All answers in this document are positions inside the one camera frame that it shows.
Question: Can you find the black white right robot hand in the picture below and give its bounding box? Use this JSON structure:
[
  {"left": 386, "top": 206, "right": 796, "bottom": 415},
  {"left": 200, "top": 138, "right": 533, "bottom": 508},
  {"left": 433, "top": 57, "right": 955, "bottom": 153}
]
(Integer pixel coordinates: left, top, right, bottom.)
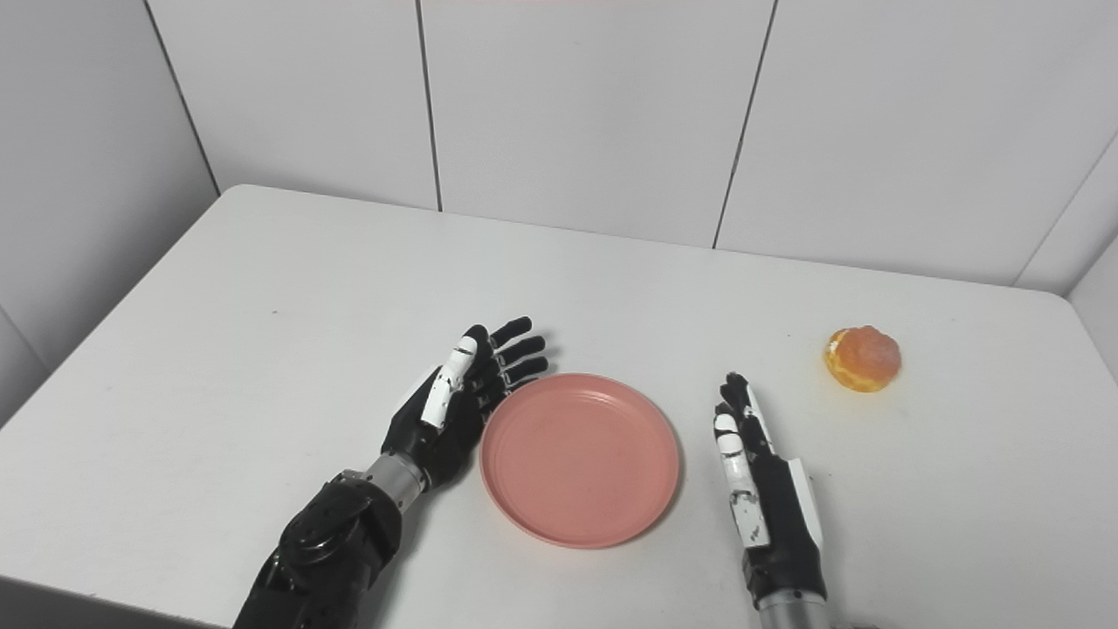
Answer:
[{"left": 713, "top": 372, "right": 827, "bottom": 611}]

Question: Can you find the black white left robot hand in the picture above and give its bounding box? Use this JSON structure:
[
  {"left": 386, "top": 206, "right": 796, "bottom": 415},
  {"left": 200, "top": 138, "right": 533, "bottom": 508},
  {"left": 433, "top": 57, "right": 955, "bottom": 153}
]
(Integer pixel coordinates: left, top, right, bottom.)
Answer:
[{"left": 382, "top": 316, "right": 549, "bottom": 490}]

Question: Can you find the pink round plate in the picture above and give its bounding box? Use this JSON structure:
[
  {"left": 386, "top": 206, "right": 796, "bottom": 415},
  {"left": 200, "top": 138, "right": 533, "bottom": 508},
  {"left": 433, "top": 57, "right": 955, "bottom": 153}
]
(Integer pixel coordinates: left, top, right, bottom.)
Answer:
[{"left": 479, "top": 373, "right": 681, "bottom": 550}]

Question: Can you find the orange cream puff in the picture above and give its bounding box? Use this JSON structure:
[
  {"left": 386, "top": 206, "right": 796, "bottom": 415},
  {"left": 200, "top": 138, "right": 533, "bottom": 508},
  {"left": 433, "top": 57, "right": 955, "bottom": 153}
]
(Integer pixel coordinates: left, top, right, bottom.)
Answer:
[{"left": 824, "top": 325, "right": 902, "bottom": 393}]

